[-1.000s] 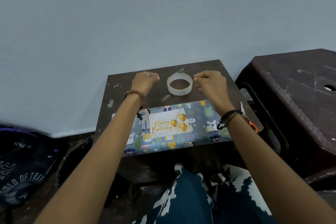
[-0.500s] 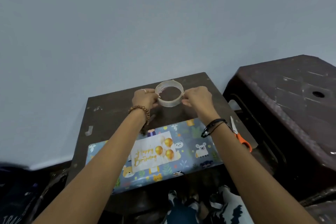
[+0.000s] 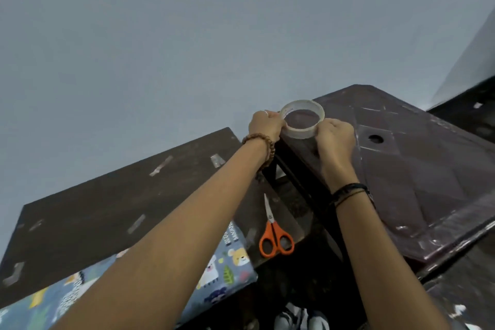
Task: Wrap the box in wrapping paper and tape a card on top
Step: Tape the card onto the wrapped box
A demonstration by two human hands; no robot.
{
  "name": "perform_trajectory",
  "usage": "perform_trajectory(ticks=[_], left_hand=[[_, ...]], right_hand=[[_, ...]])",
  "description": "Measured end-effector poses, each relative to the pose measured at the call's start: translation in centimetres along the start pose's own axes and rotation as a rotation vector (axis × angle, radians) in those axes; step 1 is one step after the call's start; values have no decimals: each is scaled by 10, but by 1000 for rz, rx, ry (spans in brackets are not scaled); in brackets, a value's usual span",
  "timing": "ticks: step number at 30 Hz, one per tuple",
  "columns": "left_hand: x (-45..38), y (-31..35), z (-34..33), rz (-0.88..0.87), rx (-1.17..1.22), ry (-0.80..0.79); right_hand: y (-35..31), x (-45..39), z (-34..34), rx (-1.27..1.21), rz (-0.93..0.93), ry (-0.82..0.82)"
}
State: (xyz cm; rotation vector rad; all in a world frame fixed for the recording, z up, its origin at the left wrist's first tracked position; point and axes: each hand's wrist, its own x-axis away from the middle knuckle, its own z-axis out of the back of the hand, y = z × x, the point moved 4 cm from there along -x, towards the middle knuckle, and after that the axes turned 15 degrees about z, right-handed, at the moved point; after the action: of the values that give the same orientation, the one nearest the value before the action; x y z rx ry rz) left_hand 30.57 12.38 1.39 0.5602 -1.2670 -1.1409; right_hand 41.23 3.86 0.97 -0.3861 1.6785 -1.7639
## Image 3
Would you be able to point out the person's left hand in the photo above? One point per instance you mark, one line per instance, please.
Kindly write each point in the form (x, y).
(267, 124)

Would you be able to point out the clear tape piece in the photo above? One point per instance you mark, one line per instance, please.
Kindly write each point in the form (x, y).
(250, 237)
(217, 160)
(13, 275)
(160, 166)
(136, 224)
(36, 225)

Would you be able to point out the white paper scrap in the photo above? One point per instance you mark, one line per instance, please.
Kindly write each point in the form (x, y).
(472, 327)
(459, 309)

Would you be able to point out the clear tape roll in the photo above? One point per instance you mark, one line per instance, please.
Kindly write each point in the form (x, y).
(301, 134)

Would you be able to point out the crumpled clear tape piece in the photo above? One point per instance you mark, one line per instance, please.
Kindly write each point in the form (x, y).
(160, 166)

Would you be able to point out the small dark wooden table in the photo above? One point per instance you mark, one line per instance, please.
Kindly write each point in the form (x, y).
(96, 206)

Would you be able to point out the person's right hand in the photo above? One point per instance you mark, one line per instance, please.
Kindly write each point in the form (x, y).
(336, 144)

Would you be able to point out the brown plastic stool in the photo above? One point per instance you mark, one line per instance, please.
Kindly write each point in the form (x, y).
(425, 171)

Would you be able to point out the person's right forearm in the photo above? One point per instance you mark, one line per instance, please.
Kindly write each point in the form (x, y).
(379, 264)

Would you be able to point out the teal white patterned trousers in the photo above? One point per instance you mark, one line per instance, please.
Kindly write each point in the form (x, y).
(309, 322)

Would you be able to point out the person's left forearm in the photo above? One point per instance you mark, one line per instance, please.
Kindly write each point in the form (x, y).
(174, 244)

